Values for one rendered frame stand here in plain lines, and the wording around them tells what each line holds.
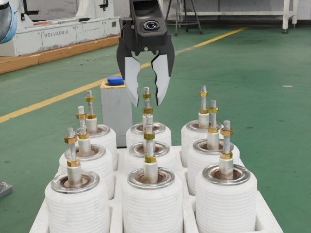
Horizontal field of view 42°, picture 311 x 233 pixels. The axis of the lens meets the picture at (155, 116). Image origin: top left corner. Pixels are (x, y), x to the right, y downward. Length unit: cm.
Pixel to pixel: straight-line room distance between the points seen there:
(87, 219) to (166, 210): 12
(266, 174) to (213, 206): 63
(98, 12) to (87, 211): 378
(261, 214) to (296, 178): 56
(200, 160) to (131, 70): 20
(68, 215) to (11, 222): 47
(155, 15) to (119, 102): 39
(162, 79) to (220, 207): 24
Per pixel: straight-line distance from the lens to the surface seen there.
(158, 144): 77
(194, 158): 74
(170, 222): 64
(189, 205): 71
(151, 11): 65
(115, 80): 99
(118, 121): 100
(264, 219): 69
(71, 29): 377
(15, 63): 317
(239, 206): 63
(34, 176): 131
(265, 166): 131
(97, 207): 63
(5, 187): 123
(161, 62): 70
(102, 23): 415
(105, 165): 74
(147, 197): 61
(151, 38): 61
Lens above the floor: 54
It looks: 18 degrees down
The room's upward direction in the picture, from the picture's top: 2 degrees counter-clockwise
